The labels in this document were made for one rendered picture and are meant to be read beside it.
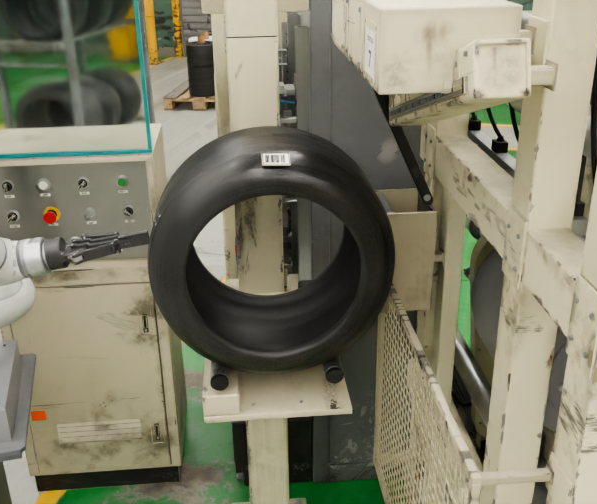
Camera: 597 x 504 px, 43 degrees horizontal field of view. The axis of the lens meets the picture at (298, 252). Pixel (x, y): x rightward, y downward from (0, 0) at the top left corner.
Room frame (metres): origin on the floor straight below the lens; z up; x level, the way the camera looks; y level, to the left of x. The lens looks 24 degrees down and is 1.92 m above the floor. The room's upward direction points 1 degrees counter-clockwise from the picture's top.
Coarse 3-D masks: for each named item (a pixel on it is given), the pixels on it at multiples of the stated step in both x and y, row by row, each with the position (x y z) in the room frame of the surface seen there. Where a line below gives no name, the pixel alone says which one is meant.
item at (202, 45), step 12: (204, 36) 8.35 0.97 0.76; (192, 48) 8.19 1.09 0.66; (204, 48) 8.18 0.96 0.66; (192, 60) 8.19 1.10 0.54; (204, 60) 8.17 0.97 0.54; (192, 72) 8.20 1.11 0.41; (204, 72) 8.17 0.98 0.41; (180, 84) 8.87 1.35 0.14; (192, 84) 8.21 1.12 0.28; (204, 84) 8.17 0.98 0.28; (168, 96) 8.23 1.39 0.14; (180, 96) 8.32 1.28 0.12; (204, 96) 8.17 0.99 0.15; (168, 108) 8.19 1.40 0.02; (204, 108) 8.13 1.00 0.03
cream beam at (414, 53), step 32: (352, 0) 1.58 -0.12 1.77; (384, 0) 1.43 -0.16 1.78; (416, 0) 1.42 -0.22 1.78; (448, 0) 1.41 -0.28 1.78; (480, 0) 1.40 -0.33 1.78; (352, 32) 1.58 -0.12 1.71; (384, 32) 1.30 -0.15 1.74; (416, 32) 1.31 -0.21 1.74; (448, 32) 1.31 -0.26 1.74; (480, 32) 1.31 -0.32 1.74; (512, 32) 1.32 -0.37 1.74; (384, 64) 1.30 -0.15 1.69; (416, 64) 1.31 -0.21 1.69; (448, 64) 1.31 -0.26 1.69
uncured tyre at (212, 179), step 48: (240, 144) 1.62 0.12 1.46; (288, 144) 1.60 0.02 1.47; (192, 192) 1.53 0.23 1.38; (240, 192) 1.52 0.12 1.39; (288, 192) 1.52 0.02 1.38; (336, 192) 1.54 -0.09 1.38; (192, 240) 1.51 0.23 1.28; (384, 240) 1.56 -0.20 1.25; (192, 288) 1.77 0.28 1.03; (336, 288) 1.81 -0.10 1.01; (384, 288) 1.56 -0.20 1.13; (192, 336) 1.51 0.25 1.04; (240, 336) 1.70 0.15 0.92; (288, 336) 1.72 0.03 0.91; (336, 336) 1.53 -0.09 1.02
